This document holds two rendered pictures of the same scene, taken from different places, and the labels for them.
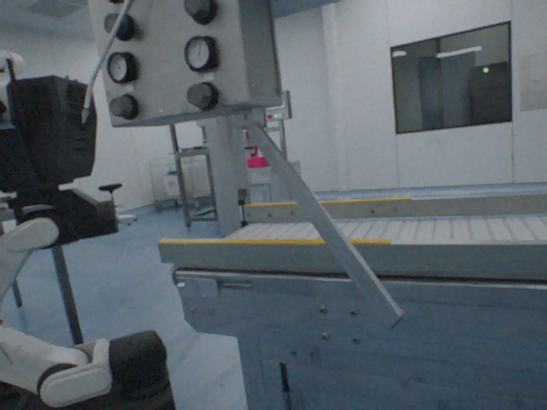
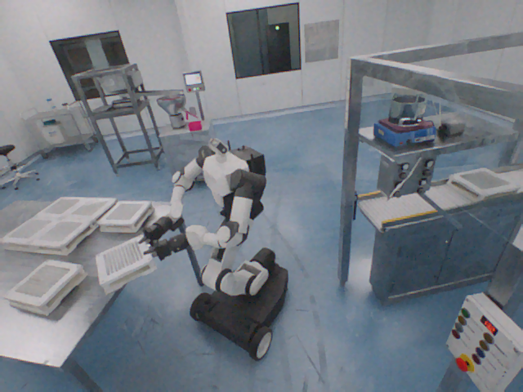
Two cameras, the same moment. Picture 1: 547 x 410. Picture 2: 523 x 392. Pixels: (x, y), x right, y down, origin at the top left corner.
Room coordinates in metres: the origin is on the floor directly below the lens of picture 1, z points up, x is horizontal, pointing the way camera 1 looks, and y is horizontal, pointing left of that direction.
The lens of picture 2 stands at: (-0.07, 1.30, 1.81)
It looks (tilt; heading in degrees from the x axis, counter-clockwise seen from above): 33 degrees down; 329
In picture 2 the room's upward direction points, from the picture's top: 8 degrees counter-clockwise
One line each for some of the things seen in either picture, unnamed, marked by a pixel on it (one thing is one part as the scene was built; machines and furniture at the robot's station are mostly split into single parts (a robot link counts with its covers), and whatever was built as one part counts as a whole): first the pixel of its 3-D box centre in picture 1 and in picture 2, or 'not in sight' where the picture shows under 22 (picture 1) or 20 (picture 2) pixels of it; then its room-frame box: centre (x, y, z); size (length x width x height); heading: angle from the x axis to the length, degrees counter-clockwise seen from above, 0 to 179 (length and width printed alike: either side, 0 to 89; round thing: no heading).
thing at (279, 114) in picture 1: (279, 127); (197, 97); (3.51, -0.14, 1.07); 0.23 x 0.10 x 0.62; 60
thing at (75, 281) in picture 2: not in sight; (50, 288); (1.33, 1.72, 0.83); 0.24 x 0.24 x 0.02; 38
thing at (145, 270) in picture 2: not in sight; (127, 265); (1.22, 1.36, 0.84); 0.24 x 0.24 x 0.02; 87
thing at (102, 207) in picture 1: (67, 214); (243, 212); (1.20, 0.66, 0.81); 0.28 x 0.13 x 0.18; 110
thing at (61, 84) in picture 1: (37, 131); (235, 178); (1.18, 0.68, 1.08); 0.34 x 0.30 x 0.36; 177
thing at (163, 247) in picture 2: not in sight; (168, 247); (1.13, 1.16, 0.89); 0.12 x 0.10 x 0.13; 79
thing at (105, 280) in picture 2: not in sight; (123, 258); (1.22, 1.36, 0.88); 0.25 x 0.24 x 0.02; 87
